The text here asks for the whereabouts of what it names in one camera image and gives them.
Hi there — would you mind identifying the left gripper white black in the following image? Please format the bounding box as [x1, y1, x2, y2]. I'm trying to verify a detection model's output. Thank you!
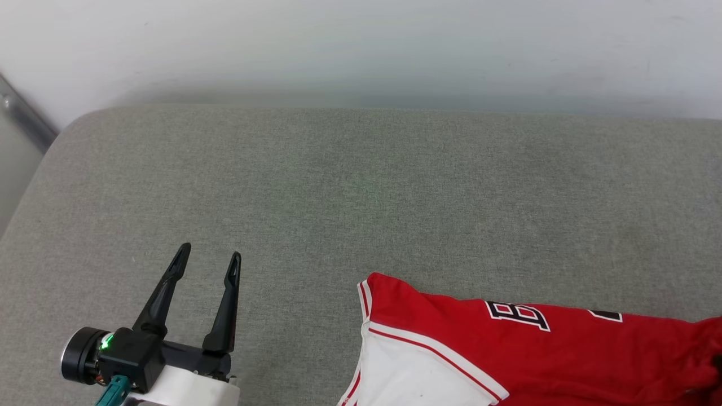
[61, 243, 243, 406]

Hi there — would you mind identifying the red Bulls 23 basketball jersey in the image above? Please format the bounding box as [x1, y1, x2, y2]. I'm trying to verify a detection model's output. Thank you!
[337, 272, 722, 406]

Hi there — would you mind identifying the grey fabric sofa seat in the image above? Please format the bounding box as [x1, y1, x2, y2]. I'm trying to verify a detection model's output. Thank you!
[0, 104, 722, 406]

